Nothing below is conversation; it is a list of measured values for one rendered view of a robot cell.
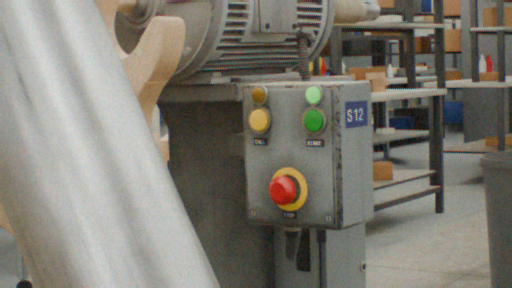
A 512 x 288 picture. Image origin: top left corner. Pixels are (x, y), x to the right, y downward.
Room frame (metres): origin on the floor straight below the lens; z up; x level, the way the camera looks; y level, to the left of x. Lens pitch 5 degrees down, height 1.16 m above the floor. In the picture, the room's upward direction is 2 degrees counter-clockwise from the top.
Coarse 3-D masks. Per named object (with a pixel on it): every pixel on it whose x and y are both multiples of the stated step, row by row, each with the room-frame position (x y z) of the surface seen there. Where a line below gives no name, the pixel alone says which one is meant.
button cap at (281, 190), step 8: (280, 176) 1.34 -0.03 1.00; (272, 184) 1.34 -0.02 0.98; (280, 184) 1.33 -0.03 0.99; (288, 184) 1.33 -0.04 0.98; (272, 192) 1.34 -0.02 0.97; (280, 192) 1.33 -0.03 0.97; (288, 192) 1.33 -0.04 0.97; (272, 200) 1.35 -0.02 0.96; (280, 200) 1.33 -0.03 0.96; (288, 200) 1.33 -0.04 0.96
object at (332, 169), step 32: (288, 96) 1.36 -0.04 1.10; (352, 96) 1.35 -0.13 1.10; (288, 128) 1.36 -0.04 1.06; (352, 128) 1.34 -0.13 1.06; (256, 160) 1.39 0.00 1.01; (288, 160) 1.36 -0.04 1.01; (320, 160) 1.33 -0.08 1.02; (352, 160) 1.34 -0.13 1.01; (256, 192) 1.39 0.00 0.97; (320, 192) 1.33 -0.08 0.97; (352, 192) 1.34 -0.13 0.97; (288, 224) 1.36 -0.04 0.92; (320, 224) 1.33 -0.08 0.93; (352, 224) 1.34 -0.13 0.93; (288, 256) 1.41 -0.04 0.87
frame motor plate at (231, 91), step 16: (240, 80) 1.55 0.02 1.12; (272, 80) 1.61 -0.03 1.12; (288, 80) 1.64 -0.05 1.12; (320, 80) 1.72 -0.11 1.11; (336, 80) 1.76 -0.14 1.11; (352, 80) 1.81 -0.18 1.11; (160, 96) 1.61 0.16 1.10; (176, 96) 1.59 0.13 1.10; (192, 96) 1.57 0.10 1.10; (208, 96) 1.55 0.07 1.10; (224, 96) 1.53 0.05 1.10; (240, 96) 1.52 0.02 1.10
